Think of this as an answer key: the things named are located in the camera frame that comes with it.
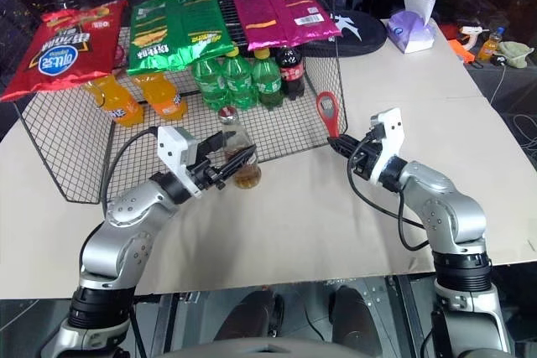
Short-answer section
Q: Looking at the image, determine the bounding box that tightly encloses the orange plastic object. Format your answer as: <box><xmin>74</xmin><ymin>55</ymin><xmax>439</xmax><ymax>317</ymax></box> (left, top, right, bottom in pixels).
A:
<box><xmin>448</xmin><ymin>39</ymin><xmax>476</xmax><ymax>65</ymax></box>

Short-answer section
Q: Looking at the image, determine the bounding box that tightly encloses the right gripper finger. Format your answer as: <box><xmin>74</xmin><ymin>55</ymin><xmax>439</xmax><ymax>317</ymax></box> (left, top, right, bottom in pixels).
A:
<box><xmin>330</xmin><ymin>143</ymin><xmax>360</xmax><ymax>162</ymax></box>
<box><xmin>327</xmin><ymin>134</ymin><xmax>367</xmax><ymax>151</ymax></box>

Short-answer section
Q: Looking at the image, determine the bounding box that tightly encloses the green chips bag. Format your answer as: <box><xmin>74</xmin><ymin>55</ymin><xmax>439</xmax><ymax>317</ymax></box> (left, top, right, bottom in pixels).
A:
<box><xmin>125</xmin><ymin>0</ymin><xmax>238</xmax><ymax>78</ymax></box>

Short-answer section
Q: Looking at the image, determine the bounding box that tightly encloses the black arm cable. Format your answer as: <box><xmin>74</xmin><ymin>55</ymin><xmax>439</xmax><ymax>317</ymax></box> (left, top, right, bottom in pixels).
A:
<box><xmin>347</xmin><ymin>139</ymin><xmax>431</xmax><ymax>251</ymax></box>
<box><xmin>102</xmin><ymin>127</ymin><xmax>160</xmax><ymax>216</ymax></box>

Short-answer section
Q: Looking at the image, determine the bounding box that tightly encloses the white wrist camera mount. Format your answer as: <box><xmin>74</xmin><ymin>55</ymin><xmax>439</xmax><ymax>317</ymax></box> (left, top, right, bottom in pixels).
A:
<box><xmin>157</xmin><ymin>126</ymin><xmax>203</xmax><ymax>200</ymax></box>
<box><xmin>368</xmin><ymin>106</ymin><xmax>406</xmax><ymax>185</ymax></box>

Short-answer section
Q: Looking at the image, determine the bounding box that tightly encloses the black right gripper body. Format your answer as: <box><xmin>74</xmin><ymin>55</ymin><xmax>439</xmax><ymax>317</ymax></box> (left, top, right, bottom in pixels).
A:
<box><xmin>349</xmin><ymin>131</ymin><xmax>383</xmax><ymax>184</ymax></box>

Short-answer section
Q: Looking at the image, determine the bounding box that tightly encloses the green soda bottle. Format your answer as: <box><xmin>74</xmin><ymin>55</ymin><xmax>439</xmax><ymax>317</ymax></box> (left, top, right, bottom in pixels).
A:
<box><xmin>191</xmin><ymin>58</ymin><xmax>230</xmax><ymax>112</ymax></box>
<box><xmin>221</xmin><ymin>46</ymin><xmax>258</xmax><ymax>110</ymax></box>
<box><xmin>251</xmin><ymin>48</ymin><xmax>284</xmax><ymax>110</ymax></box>

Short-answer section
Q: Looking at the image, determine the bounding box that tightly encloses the green plush cloth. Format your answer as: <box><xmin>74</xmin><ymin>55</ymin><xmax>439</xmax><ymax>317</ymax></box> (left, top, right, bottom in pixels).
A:
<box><xmin>496</xmin><ymin>39</ymin><xmax>536</xmax><ymax>70</ymax></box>

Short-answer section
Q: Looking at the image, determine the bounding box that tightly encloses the black wire mesh rack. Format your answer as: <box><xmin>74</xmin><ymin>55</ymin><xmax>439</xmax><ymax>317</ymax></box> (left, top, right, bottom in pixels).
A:
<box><xmin>14</xmin><ymin>0</ymin><xmax>349</xmax><ymax>205</ymax></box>

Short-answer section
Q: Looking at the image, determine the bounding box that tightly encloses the dark cola bottle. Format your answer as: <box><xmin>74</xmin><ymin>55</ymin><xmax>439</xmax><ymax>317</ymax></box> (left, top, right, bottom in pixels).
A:
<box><xmin>274</xmin><ymin>44</ymin><xmax>307</xmax><ymax>101</ymax></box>

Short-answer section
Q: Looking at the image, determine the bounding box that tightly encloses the red bottle opener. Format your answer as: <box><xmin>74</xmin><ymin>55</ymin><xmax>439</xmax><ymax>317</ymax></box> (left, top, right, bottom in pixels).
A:
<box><xmin>315</xmin><ymin>91</ymin><xmax>341</xmax><ymax>140</ymax></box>

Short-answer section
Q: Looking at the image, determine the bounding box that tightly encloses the beige glue gun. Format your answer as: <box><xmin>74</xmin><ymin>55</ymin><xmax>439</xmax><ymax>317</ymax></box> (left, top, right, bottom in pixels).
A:
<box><xmin>458</xmin><ymin>25</ymin><xmax>490</xmax><ymax>51</ymax></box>

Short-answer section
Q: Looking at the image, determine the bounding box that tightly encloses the thin white cable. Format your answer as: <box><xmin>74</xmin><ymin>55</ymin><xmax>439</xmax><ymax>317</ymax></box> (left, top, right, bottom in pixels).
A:
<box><xmin>487</xmin><ymin>63</ymin><xmax>537</xmax><ymax>148</ymax></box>

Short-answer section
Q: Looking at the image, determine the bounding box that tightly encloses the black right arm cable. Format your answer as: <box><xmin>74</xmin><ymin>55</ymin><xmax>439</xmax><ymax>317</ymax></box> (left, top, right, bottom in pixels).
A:
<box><xmin>347</xmin><ymin>139</ymin><xmax>431</xmax><ymax>251</ymax></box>

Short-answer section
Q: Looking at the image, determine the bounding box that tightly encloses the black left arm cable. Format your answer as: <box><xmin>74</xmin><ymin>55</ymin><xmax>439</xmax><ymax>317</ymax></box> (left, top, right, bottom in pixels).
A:
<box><xmin>102</xmin><ymin>127</ymin><xmax>160</xmax><ymax>216</ymax></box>

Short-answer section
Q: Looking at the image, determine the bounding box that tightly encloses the red chips bag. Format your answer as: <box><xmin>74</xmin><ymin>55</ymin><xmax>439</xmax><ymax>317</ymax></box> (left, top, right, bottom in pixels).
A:
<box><xmin>0</xmin><ymin>0</ymin><xmax>129</xmax><ymax>103</ymax></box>

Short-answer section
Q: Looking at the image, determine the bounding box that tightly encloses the magenta chips bag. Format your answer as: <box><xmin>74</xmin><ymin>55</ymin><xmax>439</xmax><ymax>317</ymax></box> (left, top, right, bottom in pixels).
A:
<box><xmin>228</xmin><ymin>0</ymin><xmax>343</xmax><ymax>53</ymax></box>

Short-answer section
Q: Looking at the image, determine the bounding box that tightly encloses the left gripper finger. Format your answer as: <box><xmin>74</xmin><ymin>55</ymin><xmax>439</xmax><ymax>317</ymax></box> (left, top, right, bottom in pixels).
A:
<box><xmin>211</xmin><ymin>144</ymin><xmax>258</xmax><ymax>181</ymax></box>
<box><xmin>198</xmin><ymin>131</ymin><xmax>228</xmax><ymax>160</ymax></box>

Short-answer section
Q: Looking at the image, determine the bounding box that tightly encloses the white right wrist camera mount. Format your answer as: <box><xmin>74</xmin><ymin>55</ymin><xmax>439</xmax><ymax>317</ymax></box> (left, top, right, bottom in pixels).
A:
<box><xmin>368</xmin><ymin>106</ymin><xmax>406</xmax><ymax>185</ymax></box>

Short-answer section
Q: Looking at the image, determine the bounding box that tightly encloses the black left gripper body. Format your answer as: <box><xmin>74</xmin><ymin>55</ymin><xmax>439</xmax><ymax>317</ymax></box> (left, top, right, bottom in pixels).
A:
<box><xmin>186</xmin><ymin>147</ymin><xmax>228</xmax><ymax>192</ymax></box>

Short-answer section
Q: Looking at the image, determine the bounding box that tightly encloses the small orange drink bottle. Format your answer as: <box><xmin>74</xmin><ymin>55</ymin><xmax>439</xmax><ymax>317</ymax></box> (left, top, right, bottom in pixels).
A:
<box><xmin>477</xmin><ymin>26</ymin><xmax>507</xmax><ymax>63</ymax></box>

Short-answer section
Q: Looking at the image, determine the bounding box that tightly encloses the glass bottle with amber drink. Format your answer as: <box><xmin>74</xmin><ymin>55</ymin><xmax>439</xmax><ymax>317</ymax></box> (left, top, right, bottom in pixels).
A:
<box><xmin>217</xmin><ymin>106</ymin><xmax>263</xmax><ymax>189</ymax></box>

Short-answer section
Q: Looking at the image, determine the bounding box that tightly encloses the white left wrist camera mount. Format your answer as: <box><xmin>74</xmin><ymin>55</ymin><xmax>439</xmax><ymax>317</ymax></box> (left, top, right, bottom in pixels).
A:
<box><xmin>157</xmin><ymin>126</ymin><xmax>203</xmax><ymax>200</ymax></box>

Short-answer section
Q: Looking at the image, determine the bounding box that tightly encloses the purple tissue pack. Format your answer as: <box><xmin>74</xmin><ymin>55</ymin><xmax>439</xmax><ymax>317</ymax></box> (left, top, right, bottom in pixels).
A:
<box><xmin>385</xmin><ymin>8</ymin><xmax>438</xmax><ymax>55</ymax></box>

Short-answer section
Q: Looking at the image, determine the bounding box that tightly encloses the dark rounded shape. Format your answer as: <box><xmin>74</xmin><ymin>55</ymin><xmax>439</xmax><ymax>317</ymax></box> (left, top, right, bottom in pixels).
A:
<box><xmin>328</xmin><ymin>283</ymin><xmax>396</xmax><ymax>347</ymax></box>
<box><xmin>212</xmin><ymin>288</ymin><xmax>287</xmax><ymax>341</ymax></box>

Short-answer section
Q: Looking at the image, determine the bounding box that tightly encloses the orange soda bottle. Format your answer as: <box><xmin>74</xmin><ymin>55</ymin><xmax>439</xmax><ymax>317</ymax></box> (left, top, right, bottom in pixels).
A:
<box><xmin>133</xmin><ymin>71</ymin><xmax>189</xmax><ymax>122</ymax></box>
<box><xmin>81</xmin><ymin>74</ymin><xmax>146</xmax><ymax>128</ymax></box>

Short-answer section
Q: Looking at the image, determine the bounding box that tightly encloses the grey robot torso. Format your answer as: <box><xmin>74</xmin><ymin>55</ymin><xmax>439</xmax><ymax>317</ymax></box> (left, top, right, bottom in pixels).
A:
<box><xmin>149</xmin><ymin>334</ymin><xmax>465</xmax><ymax>358</ymax></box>

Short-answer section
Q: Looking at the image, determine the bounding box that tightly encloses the white tissue sheet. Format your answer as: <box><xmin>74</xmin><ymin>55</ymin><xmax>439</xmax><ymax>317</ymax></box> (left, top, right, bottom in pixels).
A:
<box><xmin>402</xmin><ymin>0</ymin><xmax>436</xmax><ymax>26</ymax></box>

